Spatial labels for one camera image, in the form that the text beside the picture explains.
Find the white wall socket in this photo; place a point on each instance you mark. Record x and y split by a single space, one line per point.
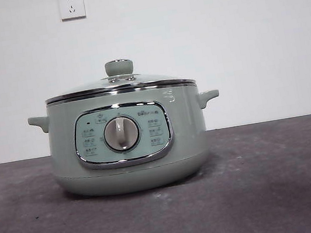
72 6

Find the pale green electric cooking pot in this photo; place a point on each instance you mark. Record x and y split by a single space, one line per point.
61 155

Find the glass lid with green knob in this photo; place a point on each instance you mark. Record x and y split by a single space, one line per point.
118 67

